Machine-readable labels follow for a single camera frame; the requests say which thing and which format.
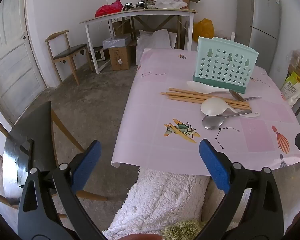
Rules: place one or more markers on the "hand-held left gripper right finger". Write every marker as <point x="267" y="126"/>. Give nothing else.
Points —
<point x="215" y="166"/>

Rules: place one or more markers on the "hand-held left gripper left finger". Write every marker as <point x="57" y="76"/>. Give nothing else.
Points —
<point x="86" y="166"/>

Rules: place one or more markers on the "large metal spoon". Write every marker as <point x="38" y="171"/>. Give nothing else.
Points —
<point x="212" y="123"/>

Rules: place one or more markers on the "white round plastic ladle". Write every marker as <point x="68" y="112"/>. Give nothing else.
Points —
<point x="212" y="106"/>

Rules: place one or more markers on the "small metal spoon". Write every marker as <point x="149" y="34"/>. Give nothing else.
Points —
<point x="236" y="95"/>

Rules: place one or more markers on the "bundle of wooden chopsticks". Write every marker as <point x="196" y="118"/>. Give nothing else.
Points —
<point x="185" y="95"/>

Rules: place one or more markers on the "white shell-shaped spoon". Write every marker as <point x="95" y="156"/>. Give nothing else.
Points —
<point x="200" y="86"/>

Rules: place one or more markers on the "teal star-cutout utensil holder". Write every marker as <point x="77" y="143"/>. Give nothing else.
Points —
<point x="220" y="67"/>

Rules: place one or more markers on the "person's left hand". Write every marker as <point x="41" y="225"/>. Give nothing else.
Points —
<point x="137" y="237"/>

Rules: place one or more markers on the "yellow and white rice bag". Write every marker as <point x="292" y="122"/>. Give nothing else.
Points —
<point x="292" y="87"/>

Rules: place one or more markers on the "white fluffy blanket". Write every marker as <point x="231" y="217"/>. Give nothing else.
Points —
<point x="160" y="195"/>

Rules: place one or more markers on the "green fluffy garment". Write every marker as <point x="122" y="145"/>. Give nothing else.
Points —
<point x="182" y="230"/>

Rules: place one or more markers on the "black chair with wooden legs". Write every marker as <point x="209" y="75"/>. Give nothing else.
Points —
<point x="27" y="120"/>

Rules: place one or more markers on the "pink printed tablecloth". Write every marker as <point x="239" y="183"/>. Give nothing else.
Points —
<point x="145" y="100"/>

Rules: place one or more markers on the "cardboard box under table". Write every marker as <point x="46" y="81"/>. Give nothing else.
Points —
<point x="121" y="57"/>

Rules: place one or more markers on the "wooden chair with dark seat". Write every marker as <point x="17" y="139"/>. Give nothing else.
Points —
<point x="67" y="52"/>

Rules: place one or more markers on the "clear plastic storage container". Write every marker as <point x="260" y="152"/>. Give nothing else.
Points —
<point x="116" y="42"/>

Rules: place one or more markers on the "silver refrigerator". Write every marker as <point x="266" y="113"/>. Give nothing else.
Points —
<point x="258" y="20"/>

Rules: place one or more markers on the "white panelled door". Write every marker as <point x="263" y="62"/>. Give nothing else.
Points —
<point x="12" y="55"/>

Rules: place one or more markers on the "yellow plastic bag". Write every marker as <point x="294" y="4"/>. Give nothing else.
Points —
<point x="203" y="30"/>

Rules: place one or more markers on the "white sack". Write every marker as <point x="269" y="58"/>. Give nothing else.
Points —
<point x="155" y="41"/>

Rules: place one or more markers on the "tall brown cardboard box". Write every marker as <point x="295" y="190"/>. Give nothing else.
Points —
<point x="122" y="27"/>

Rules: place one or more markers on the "red plastic bag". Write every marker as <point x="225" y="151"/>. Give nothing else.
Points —
<point x="108" y="8"/>

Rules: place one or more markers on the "white side table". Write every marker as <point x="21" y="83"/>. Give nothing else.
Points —
<point x="140" y="12"/>

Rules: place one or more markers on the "small black device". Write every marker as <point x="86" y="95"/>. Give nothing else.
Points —
<point x="140" y="4"/>
<point x="128" y="6"/>

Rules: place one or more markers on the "clear plastic bag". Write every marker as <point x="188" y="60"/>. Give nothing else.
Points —
<point x="170" y="3"/>

